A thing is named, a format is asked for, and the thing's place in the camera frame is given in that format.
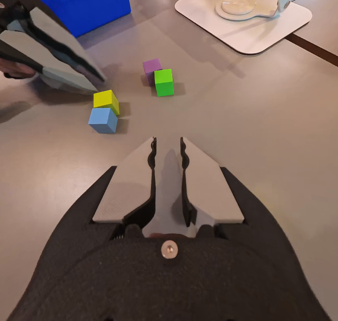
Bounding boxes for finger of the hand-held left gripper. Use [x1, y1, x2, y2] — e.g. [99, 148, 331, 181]
[28, 7, 107, 83]
[0, 30, 100, 95]

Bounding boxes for yellow foam cube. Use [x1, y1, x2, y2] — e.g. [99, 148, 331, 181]
[93, 90, 120, 116]

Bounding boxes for white document stand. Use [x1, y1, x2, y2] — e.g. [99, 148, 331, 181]
[175, 0, 313, 55]

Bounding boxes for person's left hand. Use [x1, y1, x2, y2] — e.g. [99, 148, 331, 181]
[0, 60, 37, 79]

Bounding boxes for green foam cube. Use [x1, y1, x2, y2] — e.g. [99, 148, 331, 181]
[154, 69, 174, 97]

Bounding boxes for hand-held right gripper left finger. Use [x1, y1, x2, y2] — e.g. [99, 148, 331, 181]
[92, 136, 157, 229]

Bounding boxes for blue plastic bin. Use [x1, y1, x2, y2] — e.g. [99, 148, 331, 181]
[17, 0, 132, 38]

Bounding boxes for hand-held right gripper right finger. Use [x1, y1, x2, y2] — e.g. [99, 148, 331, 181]
[180, 136, 245, 229]

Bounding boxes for purple foam cube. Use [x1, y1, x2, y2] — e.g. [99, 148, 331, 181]
[143, 58, 163, 87]

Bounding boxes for light blue foam cube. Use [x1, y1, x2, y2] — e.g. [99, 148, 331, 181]
[88, 108, 118, 134]

